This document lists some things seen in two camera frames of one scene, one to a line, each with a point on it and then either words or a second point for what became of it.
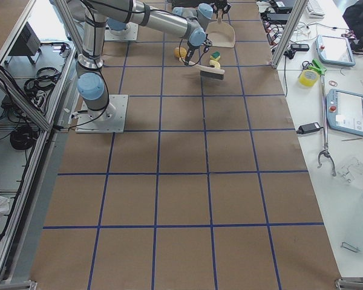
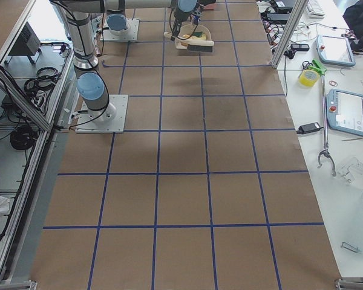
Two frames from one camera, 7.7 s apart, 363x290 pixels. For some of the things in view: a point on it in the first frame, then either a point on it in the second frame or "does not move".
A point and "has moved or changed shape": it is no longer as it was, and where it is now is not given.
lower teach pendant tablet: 348,112 does not move
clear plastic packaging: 352,170 does not move
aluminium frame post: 289,31 does not move
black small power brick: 308,127 does not move
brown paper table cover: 209,190 does not move
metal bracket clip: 344,244 does not move
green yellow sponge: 215,55 has moved or changed shape
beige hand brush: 216,74 has moved or changed shape
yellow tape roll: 308,77 does not move
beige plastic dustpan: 221,34 has moved or changed shape
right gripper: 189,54 -> 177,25
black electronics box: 28,43 does not move
